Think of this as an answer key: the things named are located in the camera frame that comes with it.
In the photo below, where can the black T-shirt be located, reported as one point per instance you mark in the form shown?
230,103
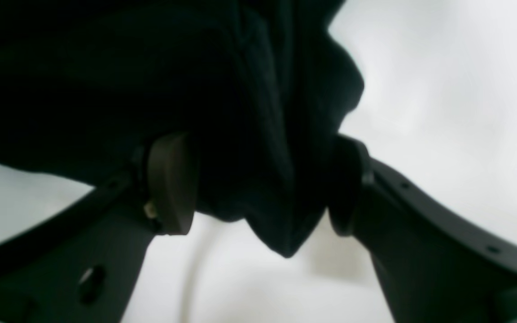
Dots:
261,84

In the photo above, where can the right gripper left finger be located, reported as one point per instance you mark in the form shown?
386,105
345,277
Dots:
81,266

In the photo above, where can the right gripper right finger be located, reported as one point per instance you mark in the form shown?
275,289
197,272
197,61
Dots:
433,266

